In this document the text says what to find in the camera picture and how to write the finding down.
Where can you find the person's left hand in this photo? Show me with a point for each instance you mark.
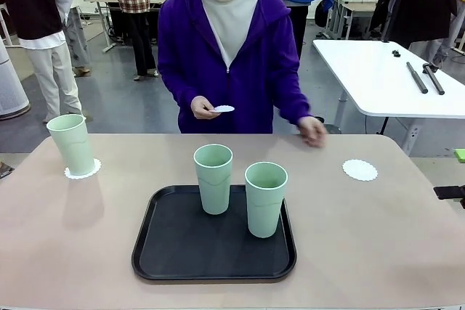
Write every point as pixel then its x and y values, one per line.
pixel 314 132

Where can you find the white side table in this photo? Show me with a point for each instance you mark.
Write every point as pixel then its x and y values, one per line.
pixel 374 77

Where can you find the mint green plastic cup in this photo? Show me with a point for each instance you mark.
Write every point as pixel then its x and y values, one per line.
pixel 263 215
pixel 72 146
pixel 214 194

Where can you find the person in grey trousers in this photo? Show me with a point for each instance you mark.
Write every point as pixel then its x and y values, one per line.
pixel 76 30

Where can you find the grey framed background desk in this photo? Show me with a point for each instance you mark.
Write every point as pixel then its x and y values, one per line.
pixel 357 7

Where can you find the person in purple hoodie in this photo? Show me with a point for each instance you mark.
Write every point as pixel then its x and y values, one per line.
pixel 189 52

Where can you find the small black clamp piece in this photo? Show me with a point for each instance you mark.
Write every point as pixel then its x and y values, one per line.
pixel 396 53

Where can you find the person's right hand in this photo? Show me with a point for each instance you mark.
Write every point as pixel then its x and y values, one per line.
pixel 201 107

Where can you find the person in black tee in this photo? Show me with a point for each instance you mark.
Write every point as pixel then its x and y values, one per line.
pixel 32 5

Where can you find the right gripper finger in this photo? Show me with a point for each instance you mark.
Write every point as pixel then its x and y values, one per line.
pixel 460 155
pixel 448 192

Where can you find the plain black metal rod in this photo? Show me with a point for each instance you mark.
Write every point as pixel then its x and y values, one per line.
pixel 417 77

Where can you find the white cylindrical air purifier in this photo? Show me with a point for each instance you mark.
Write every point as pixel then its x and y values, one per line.
pixel 9 88

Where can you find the white scalloped paper coaster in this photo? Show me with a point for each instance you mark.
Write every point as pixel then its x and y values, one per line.
pixel 95 169
pixel 223 109
pixel 359 170

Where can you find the person in black coat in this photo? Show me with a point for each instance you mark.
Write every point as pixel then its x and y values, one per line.
pixel 417 1

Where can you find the person's right forearm purple sleeve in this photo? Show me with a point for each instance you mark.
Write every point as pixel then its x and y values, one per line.
pixel 174 85

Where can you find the black plastic serving tray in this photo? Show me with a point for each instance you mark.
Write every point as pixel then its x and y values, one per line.
pixel 218 252

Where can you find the black hanging bag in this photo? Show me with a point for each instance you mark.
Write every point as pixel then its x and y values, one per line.
pixel 321 14

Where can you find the black rod with clamp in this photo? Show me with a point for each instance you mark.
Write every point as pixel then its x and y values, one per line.
pixel 434 79

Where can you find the person's left forearm purple sleeve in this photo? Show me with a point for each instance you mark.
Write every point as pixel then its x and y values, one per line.
pixel 290 103

